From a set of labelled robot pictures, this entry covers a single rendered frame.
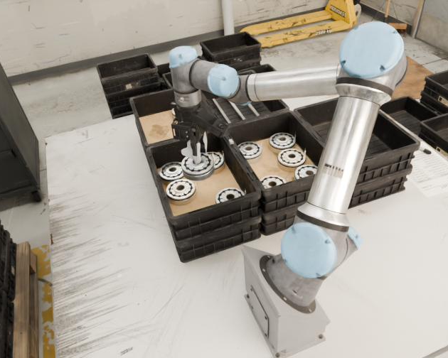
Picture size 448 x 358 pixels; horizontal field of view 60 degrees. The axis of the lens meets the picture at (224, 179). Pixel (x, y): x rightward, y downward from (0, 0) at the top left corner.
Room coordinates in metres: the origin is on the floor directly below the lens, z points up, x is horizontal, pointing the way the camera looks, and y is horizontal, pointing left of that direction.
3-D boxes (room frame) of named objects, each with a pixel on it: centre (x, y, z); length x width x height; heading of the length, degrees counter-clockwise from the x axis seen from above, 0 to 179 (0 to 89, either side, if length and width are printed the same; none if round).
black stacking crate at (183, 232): (1.02, 0.08, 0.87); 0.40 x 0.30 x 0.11; 16
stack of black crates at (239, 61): (2.88, -0.15, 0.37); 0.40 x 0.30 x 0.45; 108
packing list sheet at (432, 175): (1.17, -0.82, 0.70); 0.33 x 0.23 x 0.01; 17
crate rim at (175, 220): (1.02, 0.08, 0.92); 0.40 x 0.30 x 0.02; 16
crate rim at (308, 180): (1.10, -0.21, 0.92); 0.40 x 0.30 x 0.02; 16
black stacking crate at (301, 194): (1.10, -0.21, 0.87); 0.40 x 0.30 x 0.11; 16
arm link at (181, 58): (0.99, 0.07, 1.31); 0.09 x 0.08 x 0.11; 51
